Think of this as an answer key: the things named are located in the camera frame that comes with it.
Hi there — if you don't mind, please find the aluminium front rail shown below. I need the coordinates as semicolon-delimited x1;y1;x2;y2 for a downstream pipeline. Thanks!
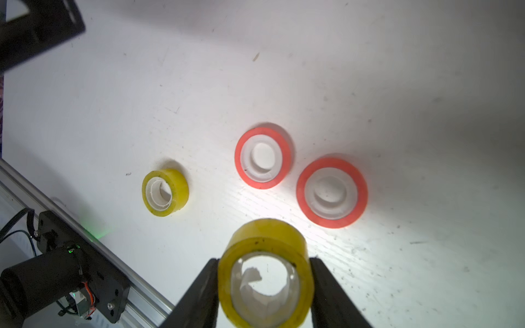
1;161;173;327

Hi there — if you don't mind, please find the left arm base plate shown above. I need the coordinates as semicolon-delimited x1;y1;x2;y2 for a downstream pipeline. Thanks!
37;210;131;324

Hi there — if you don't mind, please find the yellow tape roll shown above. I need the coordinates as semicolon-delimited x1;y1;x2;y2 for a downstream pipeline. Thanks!
217;219;314;327
142;169;189;217

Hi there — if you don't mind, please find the red tape roll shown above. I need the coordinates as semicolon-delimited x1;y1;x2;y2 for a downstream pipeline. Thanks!
296;157;369;229
235;127;292;189

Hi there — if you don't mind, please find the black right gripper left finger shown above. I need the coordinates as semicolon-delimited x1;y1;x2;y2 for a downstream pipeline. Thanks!
159;258;219;328

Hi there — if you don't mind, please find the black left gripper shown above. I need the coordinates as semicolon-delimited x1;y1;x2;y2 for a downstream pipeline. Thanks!
1;0;86;74

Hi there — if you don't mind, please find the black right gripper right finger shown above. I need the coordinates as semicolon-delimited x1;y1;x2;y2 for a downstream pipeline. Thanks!
310;258;372;328

